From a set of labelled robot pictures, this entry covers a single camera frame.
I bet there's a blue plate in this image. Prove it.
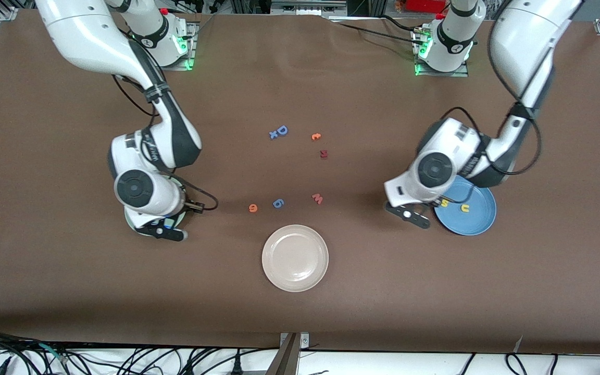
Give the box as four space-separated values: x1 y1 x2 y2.
434 176 497 236

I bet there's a mint green plate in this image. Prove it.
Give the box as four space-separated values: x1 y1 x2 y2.
124 207 186 238

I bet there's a beige plate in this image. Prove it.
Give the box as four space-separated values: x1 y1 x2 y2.
261 224 330 293

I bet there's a brown table cover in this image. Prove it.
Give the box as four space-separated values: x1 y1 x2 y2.
0 9 600 356

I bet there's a red box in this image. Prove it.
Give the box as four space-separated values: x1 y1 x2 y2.
404 0 447 14

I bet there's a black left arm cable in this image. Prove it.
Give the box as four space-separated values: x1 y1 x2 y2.
438 0 543 205

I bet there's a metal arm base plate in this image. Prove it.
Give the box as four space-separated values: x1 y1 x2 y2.
414 29 470 78
140 22 197 71

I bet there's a silver metal bracket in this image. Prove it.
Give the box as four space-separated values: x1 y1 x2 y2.
280 332 310 349

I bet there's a black looped floor cable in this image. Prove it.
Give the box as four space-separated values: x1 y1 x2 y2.
506 353 529 375

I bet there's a grey metal post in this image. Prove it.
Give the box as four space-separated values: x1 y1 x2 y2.
266 333 301 375

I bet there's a black cable on table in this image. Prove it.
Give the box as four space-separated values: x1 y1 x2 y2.
329 15 431 45

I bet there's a teal floor cable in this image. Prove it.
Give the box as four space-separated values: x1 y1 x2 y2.
39 343 70 365

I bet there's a silver aluminium frame beam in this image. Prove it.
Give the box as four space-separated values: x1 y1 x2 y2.
270 0 348 16

